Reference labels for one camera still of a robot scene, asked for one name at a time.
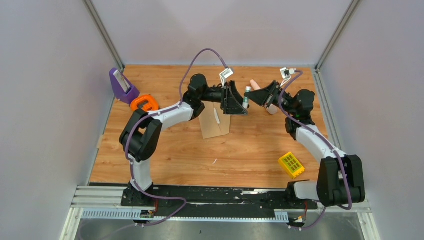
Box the beige letter paper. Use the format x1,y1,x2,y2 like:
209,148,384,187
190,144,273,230
213,108,221,125

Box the purple cable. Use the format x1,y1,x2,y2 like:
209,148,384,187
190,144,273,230
277,70,353,231
124,48,229,228

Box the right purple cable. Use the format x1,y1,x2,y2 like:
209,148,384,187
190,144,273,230
277,70,353,231

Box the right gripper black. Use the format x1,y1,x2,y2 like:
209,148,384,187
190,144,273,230
244,80,297,116

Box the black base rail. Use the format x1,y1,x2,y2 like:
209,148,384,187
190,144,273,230
120,184,318,219

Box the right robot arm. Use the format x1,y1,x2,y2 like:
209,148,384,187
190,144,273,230
244,81,366,209

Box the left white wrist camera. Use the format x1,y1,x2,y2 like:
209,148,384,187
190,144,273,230
219,67,234,86

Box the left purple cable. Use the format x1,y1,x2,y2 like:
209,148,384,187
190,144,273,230
124,48,229,228

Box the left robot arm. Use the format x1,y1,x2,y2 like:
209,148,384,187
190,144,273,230
119,73,249,207

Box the yellow toy block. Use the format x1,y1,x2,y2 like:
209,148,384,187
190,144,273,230
278,152,305,179

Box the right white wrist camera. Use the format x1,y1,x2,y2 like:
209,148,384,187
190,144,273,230
279,67,297,87

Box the green white glue stick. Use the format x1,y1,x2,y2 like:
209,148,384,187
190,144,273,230
242,86,252,110

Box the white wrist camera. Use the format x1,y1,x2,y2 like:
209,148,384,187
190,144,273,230
219,67,234,86
279,67,297,87

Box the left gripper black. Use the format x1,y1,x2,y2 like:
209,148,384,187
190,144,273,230
199,81,250,117

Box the pink cylindrical tube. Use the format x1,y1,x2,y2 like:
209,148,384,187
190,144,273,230
249,79,278,116

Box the brown paper envelope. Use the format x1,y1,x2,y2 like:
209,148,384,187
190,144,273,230
199,102,231,139

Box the purple holder stand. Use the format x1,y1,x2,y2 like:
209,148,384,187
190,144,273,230
109,68,140,105

